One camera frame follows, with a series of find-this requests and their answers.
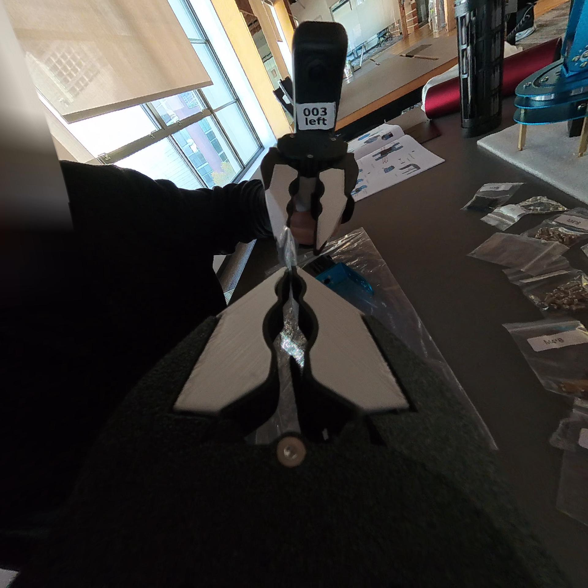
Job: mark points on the large clear plastic bag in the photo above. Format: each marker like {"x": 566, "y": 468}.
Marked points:
{"x": 404, "y": 321}

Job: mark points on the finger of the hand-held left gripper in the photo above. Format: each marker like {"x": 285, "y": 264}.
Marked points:
{"x": 333, "y": 202}
{"x": 278, "y": 197}

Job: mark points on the pile of small screw bags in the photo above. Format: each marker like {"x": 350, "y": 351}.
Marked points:
{"x": 542, "y": 257}

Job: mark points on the black cylinder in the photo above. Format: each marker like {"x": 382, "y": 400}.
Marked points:
{"x": 480, "y": 69}

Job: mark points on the white foam sheet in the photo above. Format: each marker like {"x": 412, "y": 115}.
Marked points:
{"x": 528, "y": 147}

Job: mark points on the white crumpled wrap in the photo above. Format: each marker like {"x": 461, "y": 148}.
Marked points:
{"x": 429, "y": 87}

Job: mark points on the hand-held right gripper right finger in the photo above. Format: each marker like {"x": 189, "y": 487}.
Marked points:
{"x": 358, "y": 363}

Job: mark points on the blue bracket with black servo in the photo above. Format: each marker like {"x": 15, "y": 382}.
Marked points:
{"x": 344, "y": 280}

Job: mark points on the large window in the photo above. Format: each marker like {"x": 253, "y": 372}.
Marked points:
{"x": 183, "y": 142}

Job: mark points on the open instruction manual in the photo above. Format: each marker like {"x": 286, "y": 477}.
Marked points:
{"x": 404, "y": 160}

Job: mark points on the person's dark clothing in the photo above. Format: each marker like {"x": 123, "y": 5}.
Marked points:
{"x": 92, "y": 344}

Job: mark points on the blue robot arm base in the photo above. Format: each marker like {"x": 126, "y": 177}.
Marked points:
{"x": 551, "y": 96}

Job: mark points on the black office chair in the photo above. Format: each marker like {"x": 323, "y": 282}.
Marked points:
{"x": 282, "y": 99}

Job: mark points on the small clear zip bag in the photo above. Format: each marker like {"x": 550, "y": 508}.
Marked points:
{"x": 291, "y": 340}

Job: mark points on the dark brown flat sheet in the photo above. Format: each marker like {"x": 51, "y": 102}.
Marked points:
{"x": 422, "y": 133}

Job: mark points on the red metal tube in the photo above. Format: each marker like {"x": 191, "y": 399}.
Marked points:
{"x": 528, "y": 64}

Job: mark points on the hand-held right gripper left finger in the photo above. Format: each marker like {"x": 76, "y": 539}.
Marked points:
{"x": 225, "y": 363}

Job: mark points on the person's left forearm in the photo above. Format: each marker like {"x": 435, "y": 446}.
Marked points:
{"x": 183, "y": 211}

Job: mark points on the beige roller blind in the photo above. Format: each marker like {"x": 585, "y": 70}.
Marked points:
{"x": 101, "y": 55}

